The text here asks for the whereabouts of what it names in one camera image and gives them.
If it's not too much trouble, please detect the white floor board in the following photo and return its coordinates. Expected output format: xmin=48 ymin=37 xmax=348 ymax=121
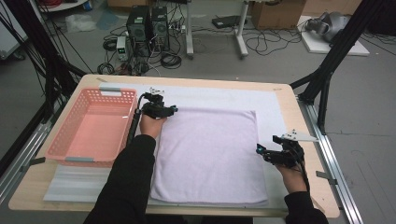
xmin=297 ymin=15 xmax=371 ymax=57

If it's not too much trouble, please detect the large cardboard box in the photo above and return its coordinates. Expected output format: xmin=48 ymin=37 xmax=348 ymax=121
xmin=250 ymin=0 xmax=307 ymax=31

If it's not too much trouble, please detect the person's left hand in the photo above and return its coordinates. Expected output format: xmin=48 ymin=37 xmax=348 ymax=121
xmin=138 ymin=113 xmax=167 ymax=140

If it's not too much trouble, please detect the grey metal bracket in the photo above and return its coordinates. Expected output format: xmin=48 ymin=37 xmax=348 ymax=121
xmin=20 ymin=157 xmax=47 ymax=172
xmin=316 ymin=170 xmax=339 ymax=186

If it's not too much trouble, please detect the person's right hand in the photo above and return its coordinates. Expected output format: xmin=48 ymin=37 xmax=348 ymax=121
xmin=276 ymin=164 xmax=307 ymax=194

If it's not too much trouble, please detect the white bench power supply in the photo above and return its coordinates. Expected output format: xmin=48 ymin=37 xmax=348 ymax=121
xmin=116 ymin=35 xmax=129 ymax=62

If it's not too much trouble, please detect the pink plastic basket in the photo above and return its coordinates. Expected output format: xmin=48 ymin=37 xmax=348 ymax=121
xmin=45 ymin=88 xmax=139 ymax=168

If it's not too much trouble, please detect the aluminium rail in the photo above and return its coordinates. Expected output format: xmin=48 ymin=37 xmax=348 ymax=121
xmin=297 ymin=96 xmax=363 ymax=224
xmin=0 ymin=102 xmax=68 ymax=204

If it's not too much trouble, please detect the white power strip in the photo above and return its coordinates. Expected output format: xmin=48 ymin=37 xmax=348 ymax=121
xmin=169 ymin=24 xmax=187 ymax=34

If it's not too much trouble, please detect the clear plastic bag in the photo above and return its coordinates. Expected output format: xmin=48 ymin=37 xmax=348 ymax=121
xmin=64 ymin=13 xmax=97 ymax=34

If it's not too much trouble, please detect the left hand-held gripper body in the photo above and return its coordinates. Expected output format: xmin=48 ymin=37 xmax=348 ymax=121
xmin=142 ymin=87 xmax=176 ymax=119

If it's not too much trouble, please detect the white cabinet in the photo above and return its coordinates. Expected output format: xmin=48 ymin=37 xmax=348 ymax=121
xmin=0 ymin=6 xmax=29 ymax=60

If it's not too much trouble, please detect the coiled black cable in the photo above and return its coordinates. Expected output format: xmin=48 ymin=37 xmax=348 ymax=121
xmin=96 ymin=62 xmax=116 ymax=76
xmin=160 ymin=52 xmax=183 ymax=70

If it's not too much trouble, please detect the lilac printed towel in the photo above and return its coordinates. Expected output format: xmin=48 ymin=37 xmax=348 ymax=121
xmin=149 ymin=106 xmax=269 ymax=209

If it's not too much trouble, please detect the grey rounded machine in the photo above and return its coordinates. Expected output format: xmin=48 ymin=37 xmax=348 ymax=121
xmin=304 ymin=11 xmax=351 ymax=43

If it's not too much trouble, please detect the thin wooden stick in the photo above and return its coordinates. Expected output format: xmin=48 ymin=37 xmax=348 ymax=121
xmin=309 ymin=195 xmax=326 ymax=215

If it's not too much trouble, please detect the black flat device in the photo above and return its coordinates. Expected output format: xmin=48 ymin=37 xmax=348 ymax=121
xmin=211 ymin=14 xmax=248 ymax=29

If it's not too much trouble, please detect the right hand-held gripper cable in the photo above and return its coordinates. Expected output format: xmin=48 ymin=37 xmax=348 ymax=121
xmin=293 ymin=152 xmax=311 ymax=192

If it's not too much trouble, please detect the loose black floor cable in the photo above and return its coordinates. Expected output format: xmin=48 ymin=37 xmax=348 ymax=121
xmin=244 ymin=27 xmax=303 ymax=57

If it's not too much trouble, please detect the left hand-held gripper cable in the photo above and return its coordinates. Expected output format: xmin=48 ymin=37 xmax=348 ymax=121
xmin=126 ymin=92 xmax=150 ymax=147

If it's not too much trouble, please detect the white desk leg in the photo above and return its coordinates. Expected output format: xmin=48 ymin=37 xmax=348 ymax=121
xmin=234 ymin=0 xmax=250 ymax=60
xmin=185 ymin=0 xmax=194 ymax=60

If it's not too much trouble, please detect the black computer tower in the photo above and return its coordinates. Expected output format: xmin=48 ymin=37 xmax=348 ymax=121
xmin=125 ymin=5 xmax=152 ymax=57
xmin=150 ymin=6 xmax=171 ymax=52

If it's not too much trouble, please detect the black frame strut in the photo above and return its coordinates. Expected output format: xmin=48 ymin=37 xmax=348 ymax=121
xmin=0 ymin=0 xmax=88 ymax=122
xmin=289 ymin=0 xmax=387 ymax=136

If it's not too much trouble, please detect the flat cardboard box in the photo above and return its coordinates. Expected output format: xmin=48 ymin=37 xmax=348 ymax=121
xmin=106 ymin=0 xmax=153 ymax=8

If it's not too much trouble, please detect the hand-held gripper cable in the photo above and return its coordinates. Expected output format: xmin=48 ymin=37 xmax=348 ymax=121
xmin=126 ymin=92 xmax=150 ymax=147
xmin=293 ymin=152 xmax=311 ymax=192

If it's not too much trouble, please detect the white grid mat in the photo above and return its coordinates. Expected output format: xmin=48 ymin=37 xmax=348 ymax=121
xmin=43 ymin=82 xmax=307 ymax=210

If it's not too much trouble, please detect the wide cardboard box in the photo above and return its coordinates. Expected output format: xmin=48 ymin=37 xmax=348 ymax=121
xmin=303 ymin=0 xmax=363 ymax=17

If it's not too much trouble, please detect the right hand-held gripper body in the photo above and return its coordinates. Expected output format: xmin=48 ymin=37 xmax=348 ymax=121
xmin=264 ymin=130 xmax=320 ymax=170

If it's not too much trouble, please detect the blue sheet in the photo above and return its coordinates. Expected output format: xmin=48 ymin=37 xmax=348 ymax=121
xmin=94 ymin=8 xmax=120 ymax=31

